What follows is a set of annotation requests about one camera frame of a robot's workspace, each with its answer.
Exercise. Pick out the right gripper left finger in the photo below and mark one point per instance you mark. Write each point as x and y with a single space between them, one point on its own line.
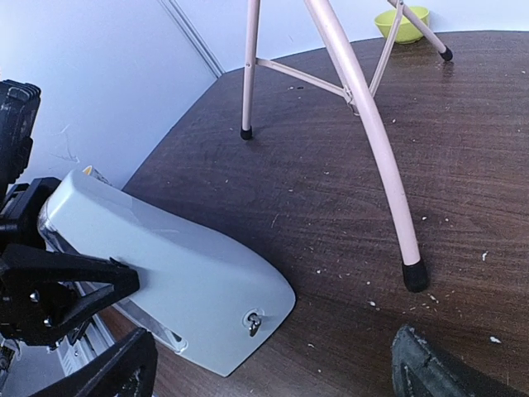
127 368

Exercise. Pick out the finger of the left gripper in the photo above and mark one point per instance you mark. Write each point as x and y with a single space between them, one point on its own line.
45 295

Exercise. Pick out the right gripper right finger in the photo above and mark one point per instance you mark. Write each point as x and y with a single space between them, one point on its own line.
420 368

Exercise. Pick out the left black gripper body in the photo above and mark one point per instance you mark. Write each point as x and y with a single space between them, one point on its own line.
20 210

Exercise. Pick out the white metronome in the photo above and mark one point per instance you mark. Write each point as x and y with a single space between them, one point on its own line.
210 299

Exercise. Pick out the white patterned mug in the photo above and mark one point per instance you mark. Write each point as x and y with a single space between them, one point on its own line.
91 171

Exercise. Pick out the yellow-green plastic bowl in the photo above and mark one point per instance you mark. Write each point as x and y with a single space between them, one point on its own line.
407 32

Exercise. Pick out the front aluminium rail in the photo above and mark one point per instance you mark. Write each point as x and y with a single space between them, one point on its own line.
94 342

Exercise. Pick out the left aluminium corner post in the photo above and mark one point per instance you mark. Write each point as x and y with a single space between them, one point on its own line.
177 15

